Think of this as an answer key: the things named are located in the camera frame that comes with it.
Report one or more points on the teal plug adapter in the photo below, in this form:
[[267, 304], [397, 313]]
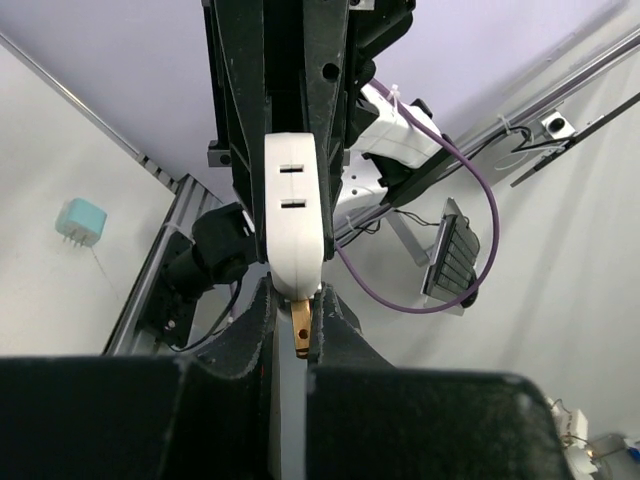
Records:
[[81, 222]]

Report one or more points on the white plug adapter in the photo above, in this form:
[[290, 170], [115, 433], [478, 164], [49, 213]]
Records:
[[293, 226]]

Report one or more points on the external camera on rail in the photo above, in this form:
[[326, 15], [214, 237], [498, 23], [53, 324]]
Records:
[[556, 126]]

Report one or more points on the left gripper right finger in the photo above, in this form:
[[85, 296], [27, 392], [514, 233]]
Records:
[[368, 419]]

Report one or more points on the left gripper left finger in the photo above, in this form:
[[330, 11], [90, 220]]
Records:
[[204, 416]]

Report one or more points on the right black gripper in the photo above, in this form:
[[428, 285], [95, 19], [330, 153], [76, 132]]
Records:
[[293, 66]]

